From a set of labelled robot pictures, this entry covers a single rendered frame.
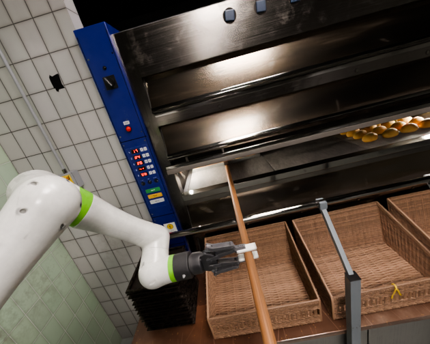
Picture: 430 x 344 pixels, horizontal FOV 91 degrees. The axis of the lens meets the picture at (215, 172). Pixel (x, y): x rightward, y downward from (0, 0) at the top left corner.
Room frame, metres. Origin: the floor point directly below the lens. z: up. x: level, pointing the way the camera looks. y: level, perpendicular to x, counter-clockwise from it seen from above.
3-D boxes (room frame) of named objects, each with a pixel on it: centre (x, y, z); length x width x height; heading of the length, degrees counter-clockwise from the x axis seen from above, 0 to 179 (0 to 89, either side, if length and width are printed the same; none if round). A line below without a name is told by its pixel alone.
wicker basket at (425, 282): (0.88, -0.66, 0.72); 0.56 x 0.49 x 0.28; 86
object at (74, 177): (1.22, 0.84, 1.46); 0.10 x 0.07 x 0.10; 86
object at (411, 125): (1.55, -1.27, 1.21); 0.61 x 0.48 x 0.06; 176
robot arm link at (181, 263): (0.61, 0.19, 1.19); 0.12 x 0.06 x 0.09; 176
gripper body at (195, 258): (0.60, 0.12, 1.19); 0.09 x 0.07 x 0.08; 86
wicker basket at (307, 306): (0.93, -0.07, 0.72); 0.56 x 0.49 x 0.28; 85
